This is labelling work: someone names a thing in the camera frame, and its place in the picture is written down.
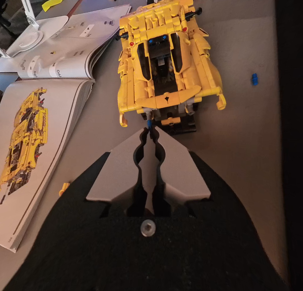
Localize grey desk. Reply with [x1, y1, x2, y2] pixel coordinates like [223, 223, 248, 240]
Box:
[0, 0, 288, 282]

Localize yellow connector piece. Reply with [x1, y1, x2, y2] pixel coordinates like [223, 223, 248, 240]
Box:
[59, 182, 71, 197]

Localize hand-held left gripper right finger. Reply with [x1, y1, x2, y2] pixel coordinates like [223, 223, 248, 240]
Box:
[151, 126, 211, 217]

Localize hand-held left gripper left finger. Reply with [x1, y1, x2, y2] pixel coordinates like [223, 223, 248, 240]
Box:
[86, 128, 149, 217]

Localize instruction booklet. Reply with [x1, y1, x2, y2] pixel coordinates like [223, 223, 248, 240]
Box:
[0, 3, 132, 253]

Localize yellow brick car model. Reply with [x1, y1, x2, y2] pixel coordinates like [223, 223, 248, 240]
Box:
[116, 0, 227, 136]

